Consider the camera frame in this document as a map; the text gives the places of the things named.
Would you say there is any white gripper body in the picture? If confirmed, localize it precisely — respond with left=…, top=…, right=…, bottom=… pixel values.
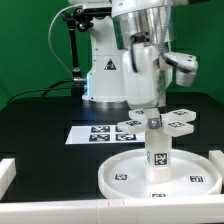
left=121, top=43, right=174, bottom=111

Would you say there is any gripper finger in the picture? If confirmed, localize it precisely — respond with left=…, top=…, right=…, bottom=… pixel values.
left=145, top=108, right=162, bottom=129

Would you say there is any white cross-shaped table base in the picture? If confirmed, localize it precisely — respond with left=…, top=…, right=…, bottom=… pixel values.
left=118, top=108, right=196, bottom=137

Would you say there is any white round table top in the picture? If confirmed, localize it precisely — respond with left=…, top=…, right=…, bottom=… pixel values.
left=98, top=149, right=222, bottom=199

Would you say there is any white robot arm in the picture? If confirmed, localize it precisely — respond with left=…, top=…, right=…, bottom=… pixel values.
left=68, top=0, right=180, bottom=129

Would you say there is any white fiducial marker sheet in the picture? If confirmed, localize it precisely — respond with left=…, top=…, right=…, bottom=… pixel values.
left=66, top=125, right=145, bottom=145

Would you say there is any white right border block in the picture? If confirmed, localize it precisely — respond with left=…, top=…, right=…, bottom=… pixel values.
left=209, top=150, right=224, bottom=185

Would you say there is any white border block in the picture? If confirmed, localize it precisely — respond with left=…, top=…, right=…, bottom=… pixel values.
left=0, top=158, right=16, bottom=200
left=209, top=150, right=224, bottom=185

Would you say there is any white left border block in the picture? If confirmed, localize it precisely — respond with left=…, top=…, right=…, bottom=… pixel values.
left=0, top=158, right=16, bottom=200

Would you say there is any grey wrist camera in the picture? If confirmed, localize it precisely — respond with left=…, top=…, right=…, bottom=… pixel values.
left=160, top=52, right=198, bottom=87

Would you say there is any grey braided wrist cable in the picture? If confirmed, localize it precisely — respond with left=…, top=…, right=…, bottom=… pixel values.
left=157, top=0, right=174, bottom=58

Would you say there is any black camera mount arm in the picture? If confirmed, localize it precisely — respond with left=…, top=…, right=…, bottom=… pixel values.
left=62, top=7, right=93, bottom=95

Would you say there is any grey camera on mount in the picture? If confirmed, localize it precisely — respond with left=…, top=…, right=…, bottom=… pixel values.
left=82, top=0, right=112, bottom=16

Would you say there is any black cable on table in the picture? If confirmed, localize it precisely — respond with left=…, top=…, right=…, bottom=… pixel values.
left=6, top=79, right=84, bottom=105

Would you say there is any white front border rail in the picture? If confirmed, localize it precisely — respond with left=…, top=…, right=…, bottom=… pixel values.
left=0, top=195, right=224, bottom=224

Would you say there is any grey camera cable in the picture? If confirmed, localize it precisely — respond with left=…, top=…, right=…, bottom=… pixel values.
left=47, top=4, right=81, bottom=80

